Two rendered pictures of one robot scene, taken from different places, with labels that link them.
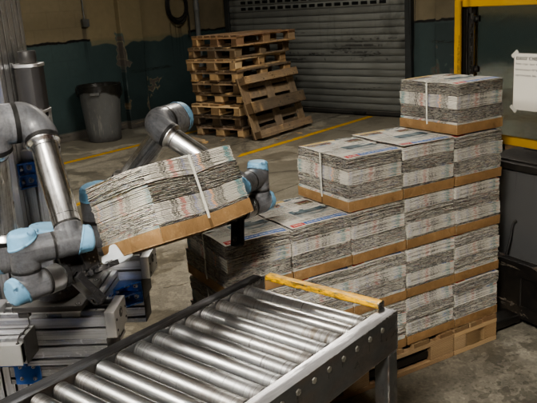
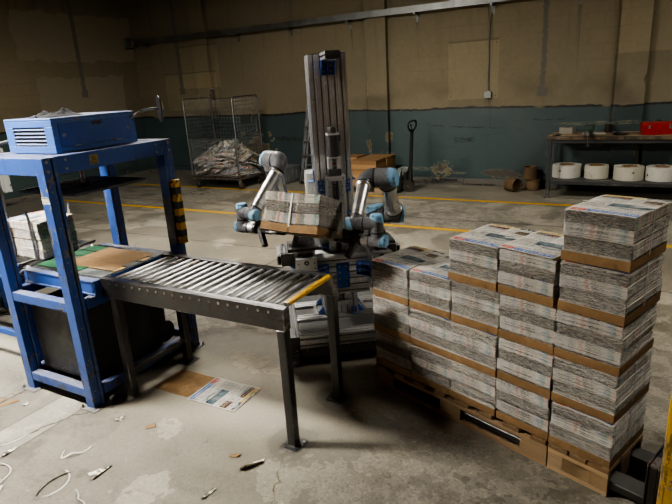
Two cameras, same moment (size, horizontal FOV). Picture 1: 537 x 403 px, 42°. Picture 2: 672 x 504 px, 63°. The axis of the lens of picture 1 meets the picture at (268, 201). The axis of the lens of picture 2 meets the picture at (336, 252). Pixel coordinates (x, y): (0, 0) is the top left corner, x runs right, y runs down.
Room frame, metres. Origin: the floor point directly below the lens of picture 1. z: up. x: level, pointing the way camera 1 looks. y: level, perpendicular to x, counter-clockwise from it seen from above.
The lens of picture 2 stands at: (1.69, -2.87, 1.85)
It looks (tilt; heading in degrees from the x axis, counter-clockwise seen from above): 17 degrees down; 79
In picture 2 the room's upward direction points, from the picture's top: 4 degrees counter-clockwise
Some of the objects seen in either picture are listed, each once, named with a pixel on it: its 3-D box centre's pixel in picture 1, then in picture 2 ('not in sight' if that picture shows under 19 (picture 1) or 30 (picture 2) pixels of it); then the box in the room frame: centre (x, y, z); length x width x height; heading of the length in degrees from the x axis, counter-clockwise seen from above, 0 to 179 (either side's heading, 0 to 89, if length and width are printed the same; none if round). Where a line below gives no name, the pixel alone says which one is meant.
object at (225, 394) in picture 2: not in sight; (224, 393); (1.51, 0.32, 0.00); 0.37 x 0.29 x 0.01; 140
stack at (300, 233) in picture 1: (328, 293); (470, 340); (2.91, -0.24, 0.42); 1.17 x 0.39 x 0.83; 120
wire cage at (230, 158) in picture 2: not in sight; (224, 141); (1.70, 8.25, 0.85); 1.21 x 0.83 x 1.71; 140
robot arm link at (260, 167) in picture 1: (256, 177); (373, 223); (2.45, 0.04, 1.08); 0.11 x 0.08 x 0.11; 154
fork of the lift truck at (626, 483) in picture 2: (438, 342); (547, 448); (3.08, -0.77, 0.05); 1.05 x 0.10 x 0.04; 120
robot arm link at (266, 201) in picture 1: (260, 201); (377, 240); (2.47, 0.03, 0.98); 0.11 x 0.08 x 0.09; 140
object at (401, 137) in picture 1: (400, 136); (546, 243); (3.12, -0.61, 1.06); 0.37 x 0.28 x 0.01; 28
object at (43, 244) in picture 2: not in sight; (42, 233); (0.33, 1.32, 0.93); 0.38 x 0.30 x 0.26; 140
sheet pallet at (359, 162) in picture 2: not in sight; (360, 172); (3.97, 6.60, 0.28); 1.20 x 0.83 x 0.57; 140
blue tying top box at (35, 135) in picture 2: not in sight; (73, 131); (0.77, 0.95, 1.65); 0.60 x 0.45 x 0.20; 50
